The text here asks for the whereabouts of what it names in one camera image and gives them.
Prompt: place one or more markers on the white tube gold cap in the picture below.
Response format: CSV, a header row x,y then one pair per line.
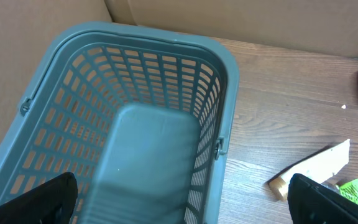
x,y
319,168

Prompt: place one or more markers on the green snack packet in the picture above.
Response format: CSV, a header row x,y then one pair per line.
x,y
348,190

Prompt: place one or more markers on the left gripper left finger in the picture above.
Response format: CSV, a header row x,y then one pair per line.
x,y
52,202

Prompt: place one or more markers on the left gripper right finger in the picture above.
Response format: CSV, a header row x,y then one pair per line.
x,y
312,203

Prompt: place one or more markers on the grey plastic mesh basket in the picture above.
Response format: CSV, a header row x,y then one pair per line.
x,y
142,117

